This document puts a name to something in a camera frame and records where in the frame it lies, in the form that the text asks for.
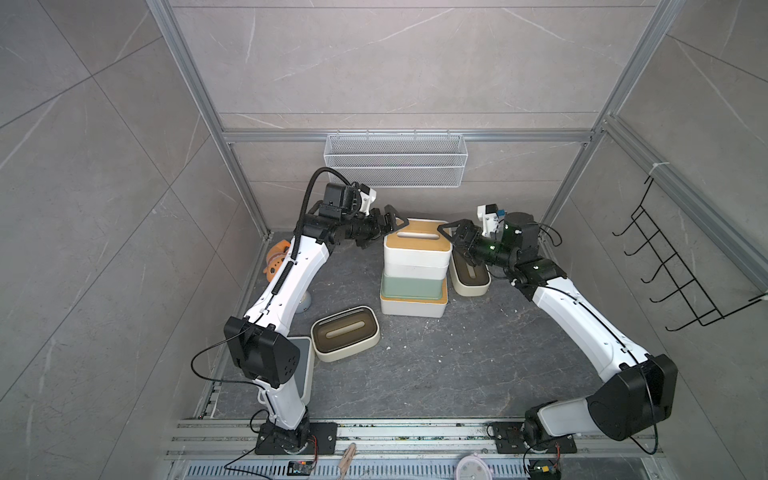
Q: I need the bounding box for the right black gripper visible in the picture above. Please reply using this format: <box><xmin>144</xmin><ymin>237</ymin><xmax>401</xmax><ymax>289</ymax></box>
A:
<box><xmin>438</xmin><ymin>223</ymin><xmax>516</xmax><ymax>273</ymax></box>

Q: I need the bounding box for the small bamboo lid tissue box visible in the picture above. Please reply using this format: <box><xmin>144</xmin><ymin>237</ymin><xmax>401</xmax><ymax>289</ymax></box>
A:
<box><xmin>384</xmin><ymin>263</ymin><xmax>448</xmax><ymax>281</ymax></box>

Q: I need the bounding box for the green tissue box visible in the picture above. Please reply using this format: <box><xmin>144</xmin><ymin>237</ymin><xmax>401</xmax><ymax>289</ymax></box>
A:
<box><xmin>380</xmin><ymin>275</ymin><xmax>445</xmax><ymax>301</ymax></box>

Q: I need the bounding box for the large bamboo lid tissue box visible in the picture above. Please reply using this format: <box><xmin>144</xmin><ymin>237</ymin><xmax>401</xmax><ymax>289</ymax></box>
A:
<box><xmin>380</xmin><ymin>280</ymin><xmax>448</xmax><ymax>318</ymax></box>

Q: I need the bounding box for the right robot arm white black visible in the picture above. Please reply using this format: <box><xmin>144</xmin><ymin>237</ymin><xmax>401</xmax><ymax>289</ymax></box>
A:
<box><xmin>437</xmin><ymin>212</ymin><xmax>678</xmax><ymax>451</ymax></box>

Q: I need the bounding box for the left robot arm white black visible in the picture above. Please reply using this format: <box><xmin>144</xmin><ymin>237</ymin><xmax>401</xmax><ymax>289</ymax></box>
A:
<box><xmin>225</xmin><ymin>182</ymin><xmax>409</xmax><ymax>431</ymax></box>

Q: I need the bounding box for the grey lid white tissue box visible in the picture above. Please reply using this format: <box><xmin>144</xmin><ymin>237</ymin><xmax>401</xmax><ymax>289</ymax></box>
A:
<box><xmin>289</xmin><ymin>336</ymin><xmax>315</xmax><ymax>406</ymax></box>

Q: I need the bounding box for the cream box dark lid back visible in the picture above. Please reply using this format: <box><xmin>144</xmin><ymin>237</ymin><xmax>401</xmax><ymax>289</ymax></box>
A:
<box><xmin>449</xmin><ymin>252</ymin><xmax>491</xmax><ymax>297</ymax></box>

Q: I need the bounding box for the cream box dark lid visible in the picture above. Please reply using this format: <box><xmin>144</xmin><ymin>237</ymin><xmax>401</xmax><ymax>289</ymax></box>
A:
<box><xmin>311</xmin><ymin>306</ymin><xmax>381</xmax><ymax>363</ymax></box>
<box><xmin>449</xmin><ymin>252</ymin><xmax>491</xmax><ymax>297</ymax></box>

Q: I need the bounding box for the small grey alarm clock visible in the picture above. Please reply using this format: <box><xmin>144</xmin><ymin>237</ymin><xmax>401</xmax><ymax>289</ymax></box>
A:
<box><xmin>296</xmin><ymin>292</ymin><xmax>312</xmax><ymax>313</ymax></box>

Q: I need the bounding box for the orange plush toy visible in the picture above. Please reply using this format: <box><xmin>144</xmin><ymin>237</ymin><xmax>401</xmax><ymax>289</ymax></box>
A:
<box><xmin>263</xmin><ymin>240</ymin><xmax>291</xmax><ymax>282</ymax></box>

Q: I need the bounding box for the cream box dark lid left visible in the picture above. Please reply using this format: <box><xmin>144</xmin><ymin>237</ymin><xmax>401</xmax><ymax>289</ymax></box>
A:
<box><xmin>311</xmin><ymin>306</ymin><xmax>381</xmax><ymax>363</ymax></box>

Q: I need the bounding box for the pink round object front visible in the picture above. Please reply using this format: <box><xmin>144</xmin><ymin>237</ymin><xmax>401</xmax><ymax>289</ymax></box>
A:
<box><xmin>454</xmin><ymin>454</ymin><xmax>493</xmax><ymax>480</ymax></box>

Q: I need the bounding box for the small circuit board front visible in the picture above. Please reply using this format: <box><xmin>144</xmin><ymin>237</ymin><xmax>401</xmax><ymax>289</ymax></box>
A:
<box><xmin>286</xmin><ymin>460</ymin><xmax>316</xmax><ymax>477</ymax></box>

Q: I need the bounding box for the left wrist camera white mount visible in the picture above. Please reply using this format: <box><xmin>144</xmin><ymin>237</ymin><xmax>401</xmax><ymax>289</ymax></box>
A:
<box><xmin>357</xmin><ymin>183</ymin><xmax>377</xmax><ymax>216</ymax></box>

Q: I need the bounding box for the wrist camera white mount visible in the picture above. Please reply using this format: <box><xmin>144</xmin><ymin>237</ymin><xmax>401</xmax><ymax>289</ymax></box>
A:
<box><xmin>357</xmin><ymin>183</ymin><xmax>377</xmax><ymax>216</ymax></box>
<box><xmin>477</xmin><ymin>204</ymin><xmax>506</xmax><ymax>240</ymax></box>

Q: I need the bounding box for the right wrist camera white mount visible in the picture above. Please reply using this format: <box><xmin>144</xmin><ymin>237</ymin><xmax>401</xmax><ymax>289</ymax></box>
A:
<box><xmin>477</xmin><ymin>204</ymin><xmax>506</xmax><ymax>240</ymax></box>

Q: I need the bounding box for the white wire mesh basket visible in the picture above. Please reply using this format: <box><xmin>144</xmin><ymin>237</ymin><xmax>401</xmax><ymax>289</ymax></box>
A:
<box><xmin>323</xmin><ymin>133</ymin><xmax>468</xmax><ymax>188</ymax></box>

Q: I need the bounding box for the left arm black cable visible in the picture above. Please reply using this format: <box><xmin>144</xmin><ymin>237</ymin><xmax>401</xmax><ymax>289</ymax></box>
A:
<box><xmin>290</xmin><ymin>166</ymin><xmax>352</xmax><ymax>265</ymax></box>

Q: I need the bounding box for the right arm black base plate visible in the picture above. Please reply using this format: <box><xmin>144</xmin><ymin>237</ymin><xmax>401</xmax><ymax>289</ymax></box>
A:
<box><xmin>486</xmin><ymin>420</ymin><xmax>577</xmax><ymax>454</ymax></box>

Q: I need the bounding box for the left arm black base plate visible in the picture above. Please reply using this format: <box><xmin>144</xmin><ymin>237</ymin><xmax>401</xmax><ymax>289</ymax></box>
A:
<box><xmin>255</xmin><ymin>422</ymin><xmax>338</xmax><ymax>455</ymax></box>

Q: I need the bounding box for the black wire hook rack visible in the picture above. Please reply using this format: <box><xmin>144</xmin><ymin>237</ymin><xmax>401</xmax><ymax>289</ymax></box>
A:
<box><xmin>611</xmin><ymin>175</ymin><xmax>767</xmax><ymax>332</ymax></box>

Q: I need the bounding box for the wooden brush handle front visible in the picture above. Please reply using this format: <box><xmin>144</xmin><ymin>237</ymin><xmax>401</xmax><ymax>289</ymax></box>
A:
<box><xmin>337</xmin><ymin>443</ymin><xmax>357</xmax><ymax>480</ymax></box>

